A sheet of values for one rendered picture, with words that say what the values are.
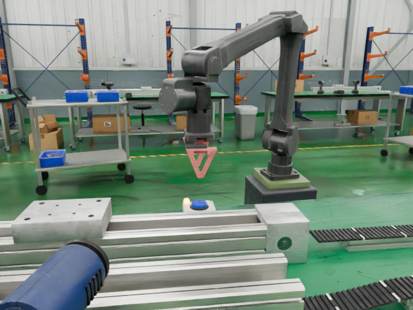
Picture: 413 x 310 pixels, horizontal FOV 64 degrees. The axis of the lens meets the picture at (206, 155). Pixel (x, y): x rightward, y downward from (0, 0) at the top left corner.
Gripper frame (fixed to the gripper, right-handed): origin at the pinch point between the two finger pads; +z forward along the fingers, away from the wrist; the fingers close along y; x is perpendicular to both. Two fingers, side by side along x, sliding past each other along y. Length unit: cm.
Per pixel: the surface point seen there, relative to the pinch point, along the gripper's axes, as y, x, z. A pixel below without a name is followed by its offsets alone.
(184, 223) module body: 10.5, -4.2, 9.3
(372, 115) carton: -483, 364, 52
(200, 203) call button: 0.7, 0.3, 8.8
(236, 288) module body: 35.5, 2.2, 7.9
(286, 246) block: 17.6, 16.7, 12.3
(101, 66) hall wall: -722, -152, -35
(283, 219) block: 16.5, 16.0, 6.7
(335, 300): 31.1, 20.6, 15.0
